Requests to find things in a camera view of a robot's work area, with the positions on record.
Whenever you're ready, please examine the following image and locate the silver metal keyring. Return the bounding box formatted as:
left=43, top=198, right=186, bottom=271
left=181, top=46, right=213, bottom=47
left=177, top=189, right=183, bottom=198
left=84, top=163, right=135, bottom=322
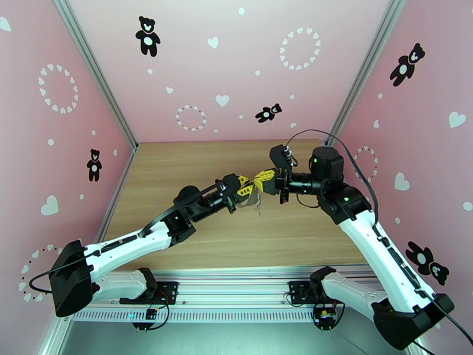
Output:
left=248, top=179, right=261, bottom=205

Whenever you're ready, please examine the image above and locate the black camera cable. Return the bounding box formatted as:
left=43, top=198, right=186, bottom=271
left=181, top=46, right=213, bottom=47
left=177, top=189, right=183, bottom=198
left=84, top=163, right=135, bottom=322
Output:
left=284, top=129, right=473, bottom=355
left=28, top=182, right=222, bottom=296

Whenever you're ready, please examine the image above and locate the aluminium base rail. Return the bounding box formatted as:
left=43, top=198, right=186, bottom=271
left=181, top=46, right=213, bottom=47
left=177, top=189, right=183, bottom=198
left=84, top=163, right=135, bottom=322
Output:
left=72, top=266, right=389, bottom=324

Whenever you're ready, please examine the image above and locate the aluminium frame post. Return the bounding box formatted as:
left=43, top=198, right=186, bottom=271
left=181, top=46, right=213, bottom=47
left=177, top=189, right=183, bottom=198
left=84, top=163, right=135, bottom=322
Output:
left=50, top=0, right=140, bottom=150
left=325, top=0, right=409, bottom=144

